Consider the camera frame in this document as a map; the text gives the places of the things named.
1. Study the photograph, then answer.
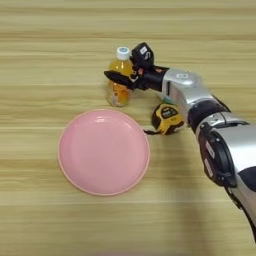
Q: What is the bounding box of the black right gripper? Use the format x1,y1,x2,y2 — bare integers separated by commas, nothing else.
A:
103,65,170,92

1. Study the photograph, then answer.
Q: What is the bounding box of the orange juice bottle white cap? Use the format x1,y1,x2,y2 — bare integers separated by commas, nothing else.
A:
105,46,135,108

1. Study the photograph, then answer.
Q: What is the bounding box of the yellow black tape measure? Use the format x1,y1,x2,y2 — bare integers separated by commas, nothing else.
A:
143,102,185,136

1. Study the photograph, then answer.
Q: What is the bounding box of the pink round plate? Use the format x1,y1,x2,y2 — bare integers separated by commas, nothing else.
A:
57,108,151,197

